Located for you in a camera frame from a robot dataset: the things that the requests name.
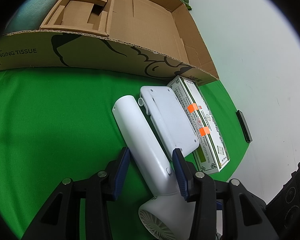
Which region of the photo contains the green white medicine box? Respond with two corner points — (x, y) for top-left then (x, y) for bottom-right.
(168, 76), (230, 174)

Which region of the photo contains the white plastic device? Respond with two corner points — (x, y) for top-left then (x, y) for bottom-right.
(138, 86), (199, 159)

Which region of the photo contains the white handheld fan device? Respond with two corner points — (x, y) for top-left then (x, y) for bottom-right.
(112, 95), (195, 239)

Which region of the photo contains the large cardboard tray box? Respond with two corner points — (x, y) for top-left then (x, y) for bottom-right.
(0, 0), (218, 84)

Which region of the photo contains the narrow cardboard insert box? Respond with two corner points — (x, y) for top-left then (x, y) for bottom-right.
(40, 0), (115, 37)

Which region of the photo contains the pink pig plush toy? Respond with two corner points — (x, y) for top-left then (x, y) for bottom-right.
(4, 0), (58, 34)

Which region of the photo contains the green tablecloth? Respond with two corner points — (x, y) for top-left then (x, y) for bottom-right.
(0, 68), (249, 239)

